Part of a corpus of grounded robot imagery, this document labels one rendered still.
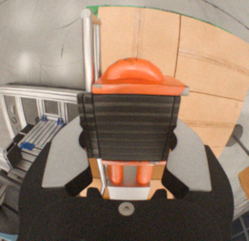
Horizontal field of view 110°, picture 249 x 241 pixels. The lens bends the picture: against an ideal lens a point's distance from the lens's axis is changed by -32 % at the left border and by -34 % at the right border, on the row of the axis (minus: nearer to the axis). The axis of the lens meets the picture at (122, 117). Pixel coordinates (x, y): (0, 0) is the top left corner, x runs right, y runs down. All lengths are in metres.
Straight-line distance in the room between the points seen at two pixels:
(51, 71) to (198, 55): 1.27
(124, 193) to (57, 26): 1.38
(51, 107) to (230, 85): 1.44
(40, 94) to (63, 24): 0.70
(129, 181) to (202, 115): 0.72
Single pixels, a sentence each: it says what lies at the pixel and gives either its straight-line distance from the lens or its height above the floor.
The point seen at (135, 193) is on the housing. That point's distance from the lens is 0.21.
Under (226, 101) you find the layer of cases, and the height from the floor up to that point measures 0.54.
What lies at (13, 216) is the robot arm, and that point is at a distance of 0.60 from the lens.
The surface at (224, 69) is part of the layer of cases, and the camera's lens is 0.85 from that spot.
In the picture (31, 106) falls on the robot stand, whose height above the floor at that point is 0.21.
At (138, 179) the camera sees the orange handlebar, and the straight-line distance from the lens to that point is 0.19.
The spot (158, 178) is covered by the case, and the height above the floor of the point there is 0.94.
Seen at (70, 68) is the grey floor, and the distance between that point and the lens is 1.31.
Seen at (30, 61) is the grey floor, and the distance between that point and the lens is 1.59.
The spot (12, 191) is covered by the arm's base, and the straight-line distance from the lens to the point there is 0.61.
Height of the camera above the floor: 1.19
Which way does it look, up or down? 62 degrees down
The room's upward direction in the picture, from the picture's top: 175 degrees counter-clockwise
